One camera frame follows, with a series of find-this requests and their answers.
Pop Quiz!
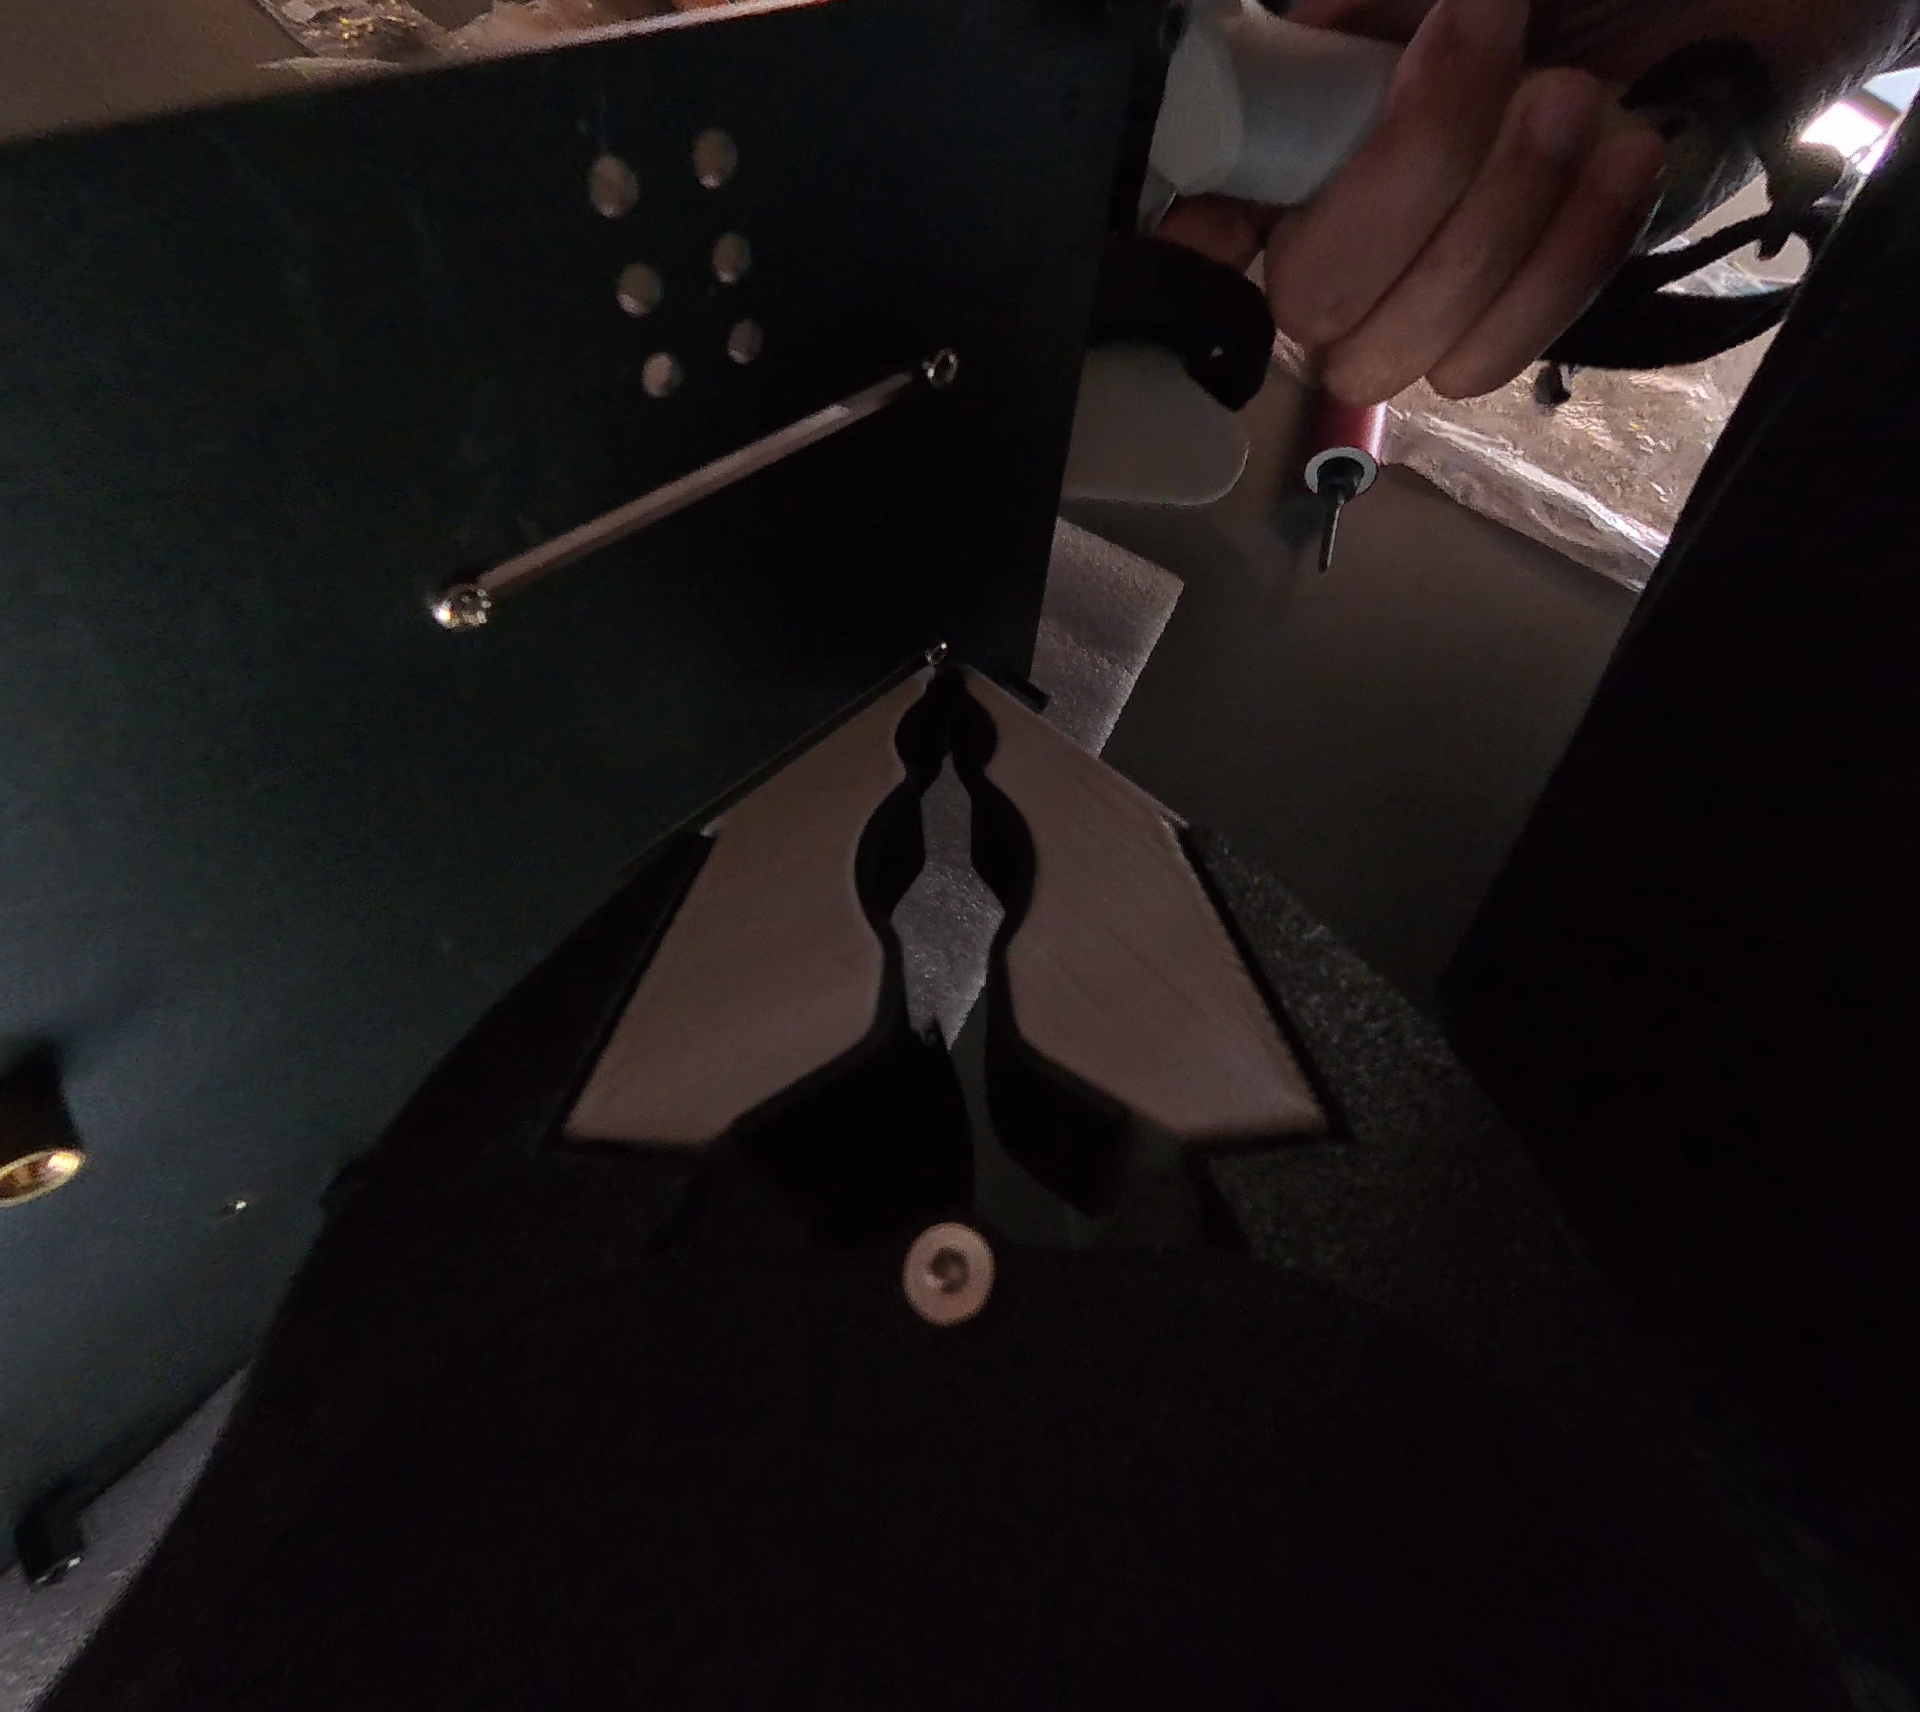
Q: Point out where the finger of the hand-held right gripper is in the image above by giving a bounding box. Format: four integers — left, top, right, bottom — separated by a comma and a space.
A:
1076, 338, 1252, 508

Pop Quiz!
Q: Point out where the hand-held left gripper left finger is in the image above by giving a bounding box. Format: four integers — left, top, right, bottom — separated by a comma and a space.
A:
567, 669, 951, 1153

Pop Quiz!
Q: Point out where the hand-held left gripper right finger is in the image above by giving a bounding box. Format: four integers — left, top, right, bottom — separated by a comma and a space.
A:
959, 669, 1330, 1146

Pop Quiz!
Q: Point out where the dark red screwdriver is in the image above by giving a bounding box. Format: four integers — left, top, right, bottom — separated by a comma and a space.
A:
1302, 394, 1388, 577

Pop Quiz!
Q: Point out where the blue toy robot arm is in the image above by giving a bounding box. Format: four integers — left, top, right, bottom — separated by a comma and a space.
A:
0, 0, 1164, 1588

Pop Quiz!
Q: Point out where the white foam sheet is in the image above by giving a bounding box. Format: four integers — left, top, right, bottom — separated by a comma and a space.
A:
0, 519, 1186, 1712

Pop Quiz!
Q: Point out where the pile of clear plastic bags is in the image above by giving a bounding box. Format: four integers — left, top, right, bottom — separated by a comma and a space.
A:
1380, 355, 1711, 590

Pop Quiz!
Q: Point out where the group of clear screw bags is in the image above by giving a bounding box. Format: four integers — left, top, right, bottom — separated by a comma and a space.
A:
231, 0, 630, 71

